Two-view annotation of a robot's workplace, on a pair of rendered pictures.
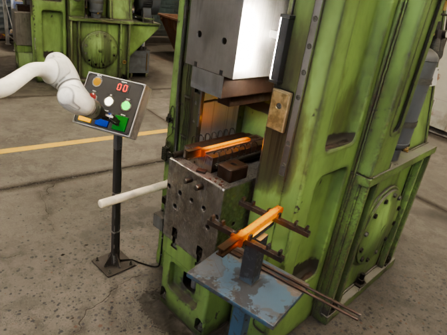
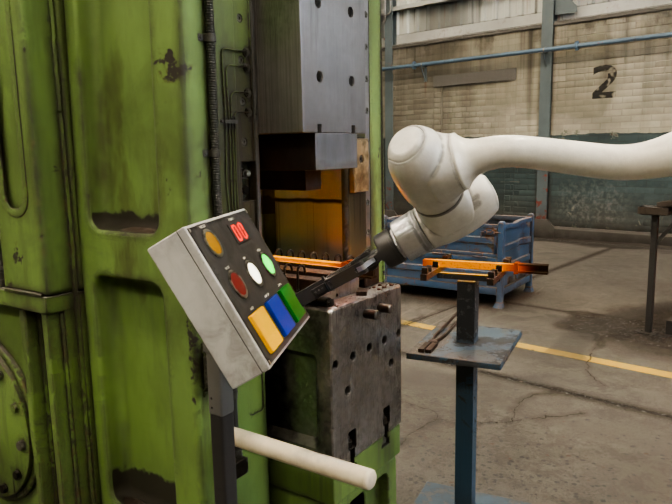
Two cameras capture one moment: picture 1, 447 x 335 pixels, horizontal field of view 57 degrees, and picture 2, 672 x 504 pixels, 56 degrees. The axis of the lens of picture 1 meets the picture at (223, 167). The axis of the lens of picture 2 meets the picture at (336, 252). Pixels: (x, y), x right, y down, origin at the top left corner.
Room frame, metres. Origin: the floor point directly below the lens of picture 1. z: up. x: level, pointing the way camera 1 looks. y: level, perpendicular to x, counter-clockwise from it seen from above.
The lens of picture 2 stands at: (1.99, 1.85, 1.32)
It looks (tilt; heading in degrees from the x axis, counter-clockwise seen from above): 9 degrees down; 263
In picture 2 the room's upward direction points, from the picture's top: 1 degrees counter-clockwise
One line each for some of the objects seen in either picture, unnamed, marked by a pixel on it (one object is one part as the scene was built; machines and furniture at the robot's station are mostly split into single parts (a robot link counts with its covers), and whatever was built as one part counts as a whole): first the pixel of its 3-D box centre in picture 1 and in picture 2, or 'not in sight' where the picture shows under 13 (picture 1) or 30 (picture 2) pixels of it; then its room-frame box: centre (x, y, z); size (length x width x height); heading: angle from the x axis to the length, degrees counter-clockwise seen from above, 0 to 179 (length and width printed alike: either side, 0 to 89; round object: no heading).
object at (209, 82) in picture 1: (239, 78); (276, 152); (1.93, -0.01, 1.32); 0.42 x 0.20 x 0.10; 139
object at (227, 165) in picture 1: (233, 170); (356, 273); (1.70, -0.04, 0.95); 0.12 x 0.08 x 0.06; 139
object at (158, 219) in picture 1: (161, 220); not in sight; (2.10, 0.32, 0.36); 0.09 x 0.07 x 0.12; 49
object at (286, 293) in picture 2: (120, 123); (290, 303); (1.93, 0.54, 1.01); 0.07 x 0.05 x 0.07; 74
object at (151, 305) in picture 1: (172, 312); not in sight; (1.74, 0.16, 0.01); 0.58 x 0.39 x 0.01; 49
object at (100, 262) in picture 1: (114, 257); not in sight; (2.08, 0.60, 0.05); 0.22 x 0.22 x 0.09; 49
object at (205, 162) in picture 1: (228, 148); (280, 275); (1.93, -0.01, 0.96); 0.42 x 0.20 x 0.09; 139
